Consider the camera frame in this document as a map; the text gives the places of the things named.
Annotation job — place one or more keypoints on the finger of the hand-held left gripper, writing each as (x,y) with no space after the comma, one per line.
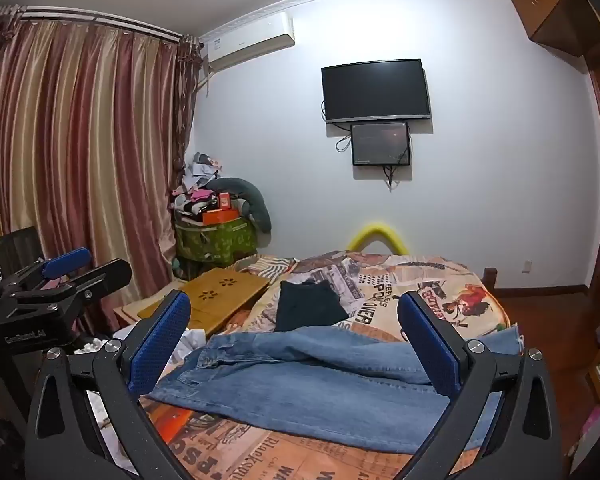
(105,277)
(65,262)

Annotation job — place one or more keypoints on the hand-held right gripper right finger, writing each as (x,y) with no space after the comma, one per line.
(430,345)

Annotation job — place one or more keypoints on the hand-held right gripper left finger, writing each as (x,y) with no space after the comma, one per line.
(160,345)

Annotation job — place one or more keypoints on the blue jeans pants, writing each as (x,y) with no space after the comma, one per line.
(305,380)

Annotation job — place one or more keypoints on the dark folded pants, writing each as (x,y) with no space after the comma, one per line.
(307,307)

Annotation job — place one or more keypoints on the beige bedside table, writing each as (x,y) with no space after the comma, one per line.
(135,305)

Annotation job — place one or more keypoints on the black chair back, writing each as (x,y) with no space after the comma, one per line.
(20,245)

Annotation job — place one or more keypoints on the wooden lap desk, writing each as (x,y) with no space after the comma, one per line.
(220,290)

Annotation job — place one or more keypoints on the printed blanket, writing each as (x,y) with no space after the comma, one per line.
(380,280)

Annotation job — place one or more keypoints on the striped pink gold curtain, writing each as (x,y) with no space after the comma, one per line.
(80,160)

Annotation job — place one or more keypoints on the green patterned storage box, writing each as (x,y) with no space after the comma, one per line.
(215,245)

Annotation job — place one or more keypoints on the yellow foam tube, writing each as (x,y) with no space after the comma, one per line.
(377,230)

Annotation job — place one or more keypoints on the pile of clothes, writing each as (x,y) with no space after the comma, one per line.
(197,185)

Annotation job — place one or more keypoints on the orange box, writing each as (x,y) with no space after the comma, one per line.
(221,216)

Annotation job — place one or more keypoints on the small red box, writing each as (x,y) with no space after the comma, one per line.
(224,200)

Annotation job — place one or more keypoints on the grey plush pillow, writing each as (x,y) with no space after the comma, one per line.
(257,205)

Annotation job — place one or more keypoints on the white air conditioner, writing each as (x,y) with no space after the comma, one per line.
(250,42)

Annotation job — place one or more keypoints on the wooden wardrobe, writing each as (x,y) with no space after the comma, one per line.
(545,0)

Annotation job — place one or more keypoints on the wooden bed post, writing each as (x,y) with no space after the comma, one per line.
(489,280)

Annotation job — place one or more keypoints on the small black wall monitor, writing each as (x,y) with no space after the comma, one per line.
(380,143)

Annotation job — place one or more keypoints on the curtain rail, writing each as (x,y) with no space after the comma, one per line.
(105,22)

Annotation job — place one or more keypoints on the black wall television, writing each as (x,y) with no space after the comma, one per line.
(375,90)

